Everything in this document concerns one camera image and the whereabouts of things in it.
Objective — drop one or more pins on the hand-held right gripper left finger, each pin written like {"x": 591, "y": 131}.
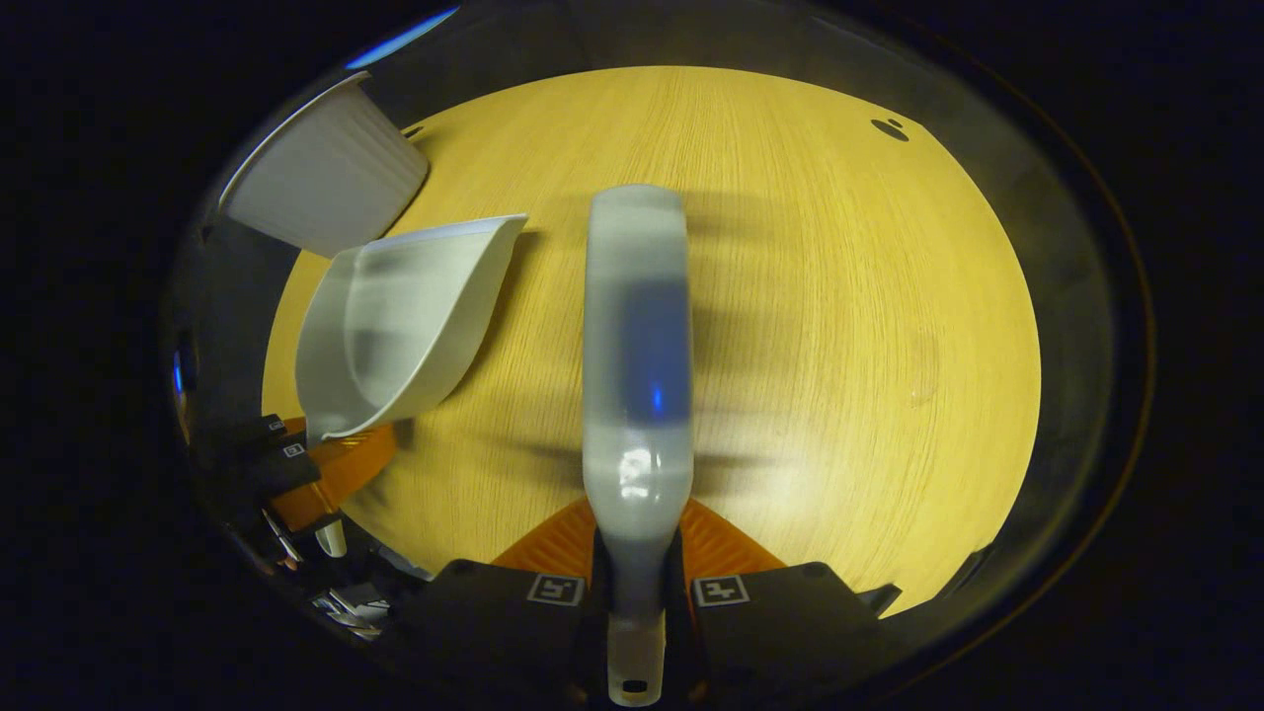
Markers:
{"x": 504, "y": 632}

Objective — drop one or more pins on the white dustpan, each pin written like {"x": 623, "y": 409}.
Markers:
{"x": 405, "y": 316}

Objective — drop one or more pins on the small white broom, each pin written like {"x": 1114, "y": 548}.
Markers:
{"x": 637, "y": 326}

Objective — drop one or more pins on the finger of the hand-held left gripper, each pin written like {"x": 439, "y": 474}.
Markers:
{"x": 255, "y": 434}
{"x": 331, "y": 474}

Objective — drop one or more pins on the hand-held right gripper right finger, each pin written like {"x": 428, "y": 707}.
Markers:
{"x": 780, "y": 632}

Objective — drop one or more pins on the white garbage bin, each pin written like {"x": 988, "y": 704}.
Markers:
{"x": 331, "y": 178}

